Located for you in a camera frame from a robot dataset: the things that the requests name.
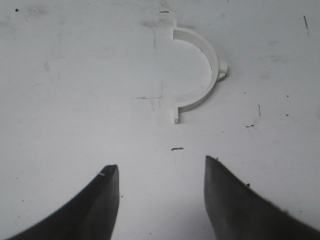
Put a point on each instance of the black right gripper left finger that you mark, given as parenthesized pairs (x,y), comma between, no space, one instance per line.
(89,215)

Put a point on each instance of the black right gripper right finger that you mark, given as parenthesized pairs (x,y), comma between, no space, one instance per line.
(236,212)

